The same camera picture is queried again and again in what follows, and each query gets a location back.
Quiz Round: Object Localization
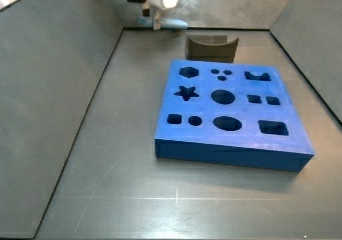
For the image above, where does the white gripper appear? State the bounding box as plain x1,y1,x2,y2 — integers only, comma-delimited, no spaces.
142,0,178,30

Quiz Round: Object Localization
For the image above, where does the light blue square-circle object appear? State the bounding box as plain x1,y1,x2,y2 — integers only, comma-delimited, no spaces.
138,17,189,29

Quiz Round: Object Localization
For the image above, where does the blue shape-sorting fixture block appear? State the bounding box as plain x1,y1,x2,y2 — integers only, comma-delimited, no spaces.
156,60,316,172

